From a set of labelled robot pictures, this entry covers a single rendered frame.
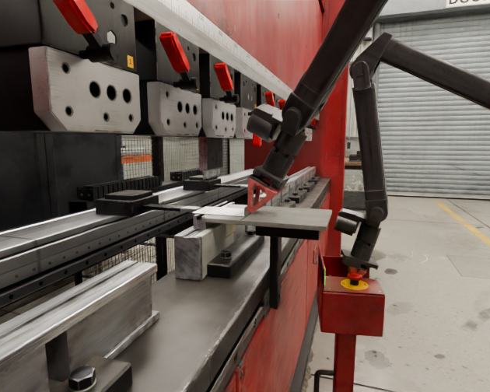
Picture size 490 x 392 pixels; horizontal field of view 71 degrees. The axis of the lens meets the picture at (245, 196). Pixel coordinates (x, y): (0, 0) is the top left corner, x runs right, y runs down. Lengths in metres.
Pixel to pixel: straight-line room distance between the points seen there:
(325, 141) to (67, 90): 2.63
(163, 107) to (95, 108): 0.15
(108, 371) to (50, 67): 0.33
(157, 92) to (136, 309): 0.33
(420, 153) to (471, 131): 1.01
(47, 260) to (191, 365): 0.39
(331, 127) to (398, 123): 5.30
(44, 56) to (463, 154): 8.19
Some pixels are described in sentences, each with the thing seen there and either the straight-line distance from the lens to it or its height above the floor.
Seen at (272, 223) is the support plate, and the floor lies 1.00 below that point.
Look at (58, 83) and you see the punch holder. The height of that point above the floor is 1.22.
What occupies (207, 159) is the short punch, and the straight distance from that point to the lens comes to 0.79.
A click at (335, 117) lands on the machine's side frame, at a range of 2.93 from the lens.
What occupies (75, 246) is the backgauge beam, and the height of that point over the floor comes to 0.94.
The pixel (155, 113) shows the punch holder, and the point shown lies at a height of 1.21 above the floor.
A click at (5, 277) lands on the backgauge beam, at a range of 0.73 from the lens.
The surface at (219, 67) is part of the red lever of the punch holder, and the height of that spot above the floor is 1.31.
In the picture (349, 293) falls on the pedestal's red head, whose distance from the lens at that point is 0.97.
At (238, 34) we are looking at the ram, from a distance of 0.94.
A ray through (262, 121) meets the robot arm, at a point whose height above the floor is 1.21.
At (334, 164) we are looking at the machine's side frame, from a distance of 2.93.
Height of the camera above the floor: 1.16
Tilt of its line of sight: 9 degrees down
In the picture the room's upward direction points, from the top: straight up
